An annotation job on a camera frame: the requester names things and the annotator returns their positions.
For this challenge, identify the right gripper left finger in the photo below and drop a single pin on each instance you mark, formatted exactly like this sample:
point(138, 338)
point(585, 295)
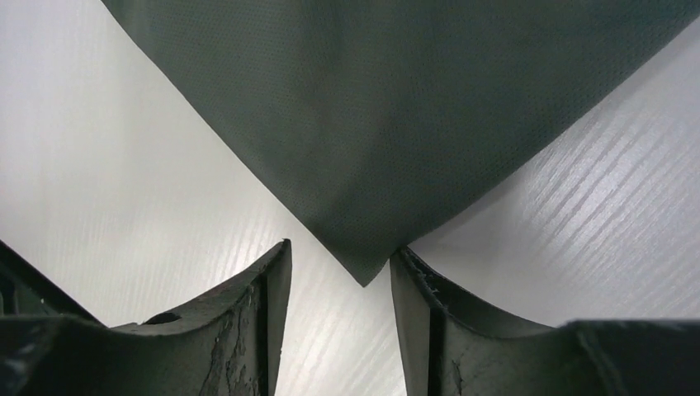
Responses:
point(226, 341)

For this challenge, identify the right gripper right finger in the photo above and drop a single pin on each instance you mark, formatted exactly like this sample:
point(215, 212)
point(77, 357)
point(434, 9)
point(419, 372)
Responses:
point(454, 343)

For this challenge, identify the dark grey t-shirt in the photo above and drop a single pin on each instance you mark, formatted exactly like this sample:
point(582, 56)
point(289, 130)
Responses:
point(376, 122)

